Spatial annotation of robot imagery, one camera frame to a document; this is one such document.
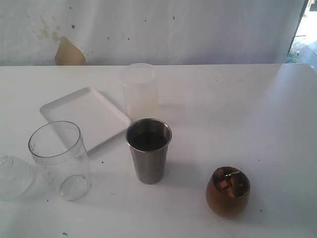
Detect white rectangular tray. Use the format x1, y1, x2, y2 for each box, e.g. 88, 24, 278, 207
40, 87, 131, 152

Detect round wooden cup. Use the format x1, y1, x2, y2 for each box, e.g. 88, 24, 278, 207
206, 166, 251, 218

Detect white backdrop sheet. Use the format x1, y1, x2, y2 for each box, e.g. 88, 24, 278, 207
0, 0, 306, 65

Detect clear plastic shaker cup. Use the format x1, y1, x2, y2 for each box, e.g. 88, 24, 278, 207
28, 120, 92, 201

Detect translucent white plastic cup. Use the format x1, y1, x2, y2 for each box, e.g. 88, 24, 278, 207
120, 63, 159, 121

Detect clear plastic shaker lid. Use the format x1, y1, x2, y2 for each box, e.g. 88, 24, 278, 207
0, 155, 34, 201

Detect stainless steel cup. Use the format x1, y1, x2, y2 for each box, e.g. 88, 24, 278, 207
125, 118, 172, 184

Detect brown wooden blocks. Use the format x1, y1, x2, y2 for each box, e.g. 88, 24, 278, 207
215, 168, 245, 198

